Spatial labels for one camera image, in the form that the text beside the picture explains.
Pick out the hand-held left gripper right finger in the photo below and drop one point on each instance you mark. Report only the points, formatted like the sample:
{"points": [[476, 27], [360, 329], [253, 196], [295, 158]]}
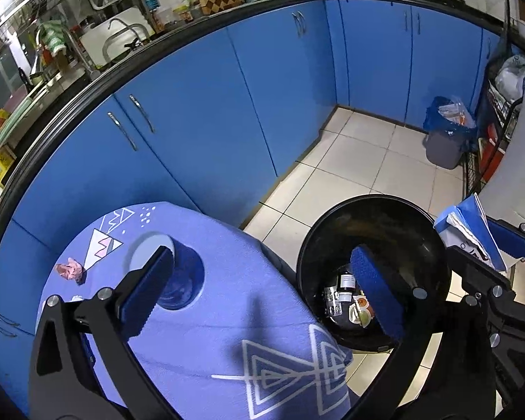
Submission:
{"points": [[376, 288]]}

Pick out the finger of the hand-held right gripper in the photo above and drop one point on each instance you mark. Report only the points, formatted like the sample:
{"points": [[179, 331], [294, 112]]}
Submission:
{"points": [[481, 271], [509, 237]]}

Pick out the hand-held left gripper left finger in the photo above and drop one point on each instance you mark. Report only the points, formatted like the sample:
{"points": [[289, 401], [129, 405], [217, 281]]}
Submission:
{"points": [[151, 288]]}

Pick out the torn cardboard packaging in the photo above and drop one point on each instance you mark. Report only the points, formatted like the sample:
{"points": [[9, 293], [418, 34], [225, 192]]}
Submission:
{"points": [[362, 316]]}

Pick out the brown medicine bottle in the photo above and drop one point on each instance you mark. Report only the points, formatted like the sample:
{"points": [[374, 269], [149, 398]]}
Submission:
{"points": [[345, 281]]}

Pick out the blue cylindrical can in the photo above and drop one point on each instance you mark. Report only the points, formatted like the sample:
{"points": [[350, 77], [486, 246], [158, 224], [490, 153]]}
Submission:
{"points": [[183, 280]]}

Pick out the blue foil wrapper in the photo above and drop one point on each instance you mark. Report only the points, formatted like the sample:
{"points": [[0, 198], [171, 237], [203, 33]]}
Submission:
{"points": [[466, 223]]}

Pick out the silver blister pack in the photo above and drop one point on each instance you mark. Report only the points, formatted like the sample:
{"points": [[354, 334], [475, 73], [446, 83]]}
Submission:
{"points": [[332, 304]]}

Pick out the black trash bin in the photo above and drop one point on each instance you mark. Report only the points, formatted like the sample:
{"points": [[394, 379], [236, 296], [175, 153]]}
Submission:
{"points": [[385, 223]]}

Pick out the pink wrapper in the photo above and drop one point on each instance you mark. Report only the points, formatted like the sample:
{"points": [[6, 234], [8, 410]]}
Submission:
{"points": [[72, 270]]}

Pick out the white board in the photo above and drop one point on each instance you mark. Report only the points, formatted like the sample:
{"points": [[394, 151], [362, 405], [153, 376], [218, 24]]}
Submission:
{"points": [[520, 162]]}

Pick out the blue printed tablecloth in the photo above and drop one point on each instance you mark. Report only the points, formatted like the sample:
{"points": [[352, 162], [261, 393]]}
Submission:
{"points": [[227, 297]]}

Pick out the grey bin with blue bag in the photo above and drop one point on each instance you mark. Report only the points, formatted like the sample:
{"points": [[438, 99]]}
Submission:
{"points": [[446, 140]]}

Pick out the white plastic bag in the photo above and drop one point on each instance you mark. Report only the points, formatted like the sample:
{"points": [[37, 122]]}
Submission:
{"points": [[514, 76]]}

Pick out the blue kitchen cabinets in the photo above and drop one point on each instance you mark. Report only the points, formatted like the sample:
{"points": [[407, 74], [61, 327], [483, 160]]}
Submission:
{"points": [[201, 109]]}

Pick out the chrome faucet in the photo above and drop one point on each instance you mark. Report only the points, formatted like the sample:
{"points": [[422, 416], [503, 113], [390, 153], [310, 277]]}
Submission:
{"points": [[124, 35]]}

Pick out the green hanging towel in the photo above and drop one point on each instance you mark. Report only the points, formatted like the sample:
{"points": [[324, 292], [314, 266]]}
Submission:
{"points": [[52, 35]]}

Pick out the black kitchen countertop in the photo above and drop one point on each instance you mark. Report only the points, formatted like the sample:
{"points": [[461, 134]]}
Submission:
{"points": [[262, 8]]}

